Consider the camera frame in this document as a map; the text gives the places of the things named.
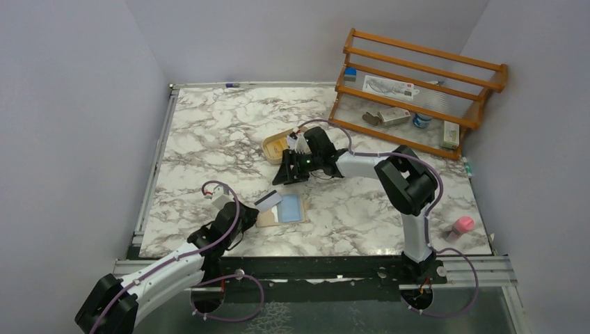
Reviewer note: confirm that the blue white bottle cap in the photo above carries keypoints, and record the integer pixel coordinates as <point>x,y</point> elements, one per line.
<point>421,121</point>

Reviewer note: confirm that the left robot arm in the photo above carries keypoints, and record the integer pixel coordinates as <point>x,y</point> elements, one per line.
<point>118,305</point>

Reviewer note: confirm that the beige oval tray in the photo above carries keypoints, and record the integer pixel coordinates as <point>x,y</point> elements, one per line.
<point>280,135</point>

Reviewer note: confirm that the brown small object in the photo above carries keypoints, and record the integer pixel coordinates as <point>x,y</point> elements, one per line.
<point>371,119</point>

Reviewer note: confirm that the white card with black stripe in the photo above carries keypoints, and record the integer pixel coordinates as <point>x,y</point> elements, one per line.
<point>268,201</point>

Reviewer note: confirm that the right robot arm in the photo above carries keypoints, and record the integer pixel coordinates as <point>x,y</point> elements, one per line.
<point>409,184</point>

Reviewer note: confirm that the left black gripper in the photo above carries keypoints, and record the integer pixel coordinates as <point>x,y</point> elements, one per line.
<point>250,218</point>

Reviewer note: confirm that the grey box with red label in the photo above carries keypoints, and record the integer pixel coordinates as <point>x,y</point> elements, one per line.
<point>393,116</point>

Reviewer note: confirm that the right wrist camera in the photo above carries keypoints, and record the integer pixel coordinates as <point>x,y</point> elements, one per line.
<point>297,142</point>

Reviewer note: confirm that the green white tube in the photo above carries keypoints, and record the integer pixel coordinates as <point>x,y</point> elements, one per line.
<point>467,166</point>

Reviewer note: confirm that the clear packet with red label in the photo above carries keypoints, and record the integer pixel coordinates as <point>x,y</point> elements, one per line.
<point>390,88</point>

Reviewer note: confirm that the wooden shelf rack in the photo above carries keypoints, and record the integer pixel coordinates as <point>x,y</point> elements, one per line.
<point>453,88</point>

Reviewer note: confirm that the green white small box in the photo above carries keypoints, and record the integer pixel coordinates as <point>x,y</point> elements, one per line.
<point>450,135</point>

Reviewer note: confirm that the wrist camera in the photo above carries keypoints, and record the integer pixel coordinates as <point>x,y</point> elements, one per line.
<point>219,197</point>
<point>297,142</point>

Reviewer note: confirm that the pink object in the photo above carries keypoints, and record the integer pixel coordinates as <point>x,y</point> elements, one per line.
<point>461,226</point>

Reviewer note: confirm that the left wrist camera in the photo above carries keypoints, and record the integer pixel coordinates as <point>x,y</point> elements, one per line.
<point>219,197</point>

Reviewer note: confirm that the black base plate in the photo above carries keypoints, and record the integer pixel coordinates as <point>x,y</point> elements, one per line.
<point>314,279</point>

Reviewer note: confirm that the blue white small box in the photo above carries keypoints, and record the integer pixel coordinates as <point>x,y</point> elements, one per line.
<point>350,74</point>

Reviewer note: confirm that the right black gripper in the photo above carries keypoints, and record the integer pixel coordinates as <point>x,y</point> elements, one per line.
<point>285,174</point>

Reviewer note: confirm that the orange card in tray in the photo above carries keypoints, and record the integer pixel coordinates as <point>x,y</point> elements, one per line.
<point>275,148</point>

